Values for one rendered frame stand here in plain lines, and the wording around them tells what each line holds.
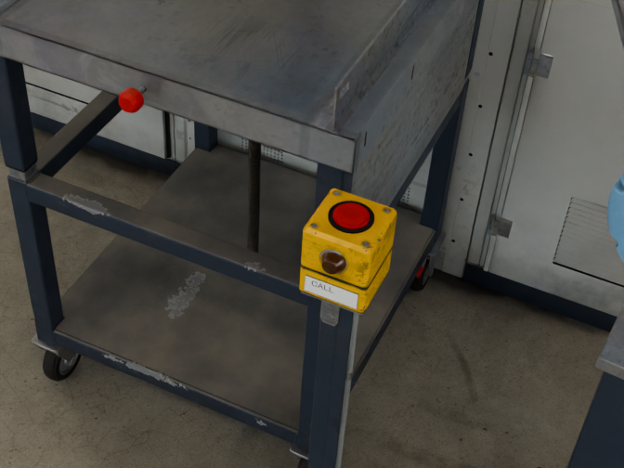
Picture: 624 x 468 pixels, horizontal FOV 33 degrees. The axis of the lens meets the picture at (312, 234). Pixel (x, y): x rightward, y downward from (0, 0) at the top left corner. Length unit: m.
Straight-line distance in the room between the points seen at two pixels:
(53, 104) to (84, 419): 0.87
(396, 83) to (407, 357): 0.89
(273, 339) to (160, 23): 0.70
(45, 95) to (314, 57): 1.26
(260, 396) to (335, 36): 0.69
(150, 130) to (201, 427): 0.77
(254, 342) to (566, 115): 0.71
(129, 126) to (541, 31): 1.04
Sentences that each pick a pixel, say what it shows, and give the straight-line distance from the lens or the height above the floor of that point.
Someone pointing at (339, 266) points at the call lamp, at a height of 0.87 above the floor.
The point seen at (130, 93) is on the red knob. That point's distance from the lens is 1.41.
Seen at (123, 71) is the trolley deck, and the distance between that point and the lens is 1.45.
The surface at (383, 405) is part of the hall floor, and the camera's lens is 2.11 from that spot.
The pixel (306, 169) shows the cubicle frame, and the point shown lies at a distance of 2.34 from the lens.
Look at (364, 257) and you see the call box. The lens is 1.10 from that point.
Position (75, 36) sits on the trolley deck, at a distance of 1.51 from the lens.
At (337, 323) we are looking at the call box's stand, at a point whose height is 0.75.
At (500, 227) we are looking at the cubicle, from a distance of 2.21.
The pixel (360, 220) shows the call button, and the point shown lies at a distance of 1.12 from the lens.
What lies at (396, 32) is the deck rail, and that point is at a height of 0.88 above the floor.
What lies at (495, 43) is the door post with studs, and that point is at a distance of 2.00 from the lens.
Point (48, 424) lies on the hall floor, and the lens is 2.09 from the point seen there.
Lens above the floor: 1.66
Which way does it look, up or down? 43 degrees down
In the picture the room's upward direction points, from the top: 4 degrees clockwise
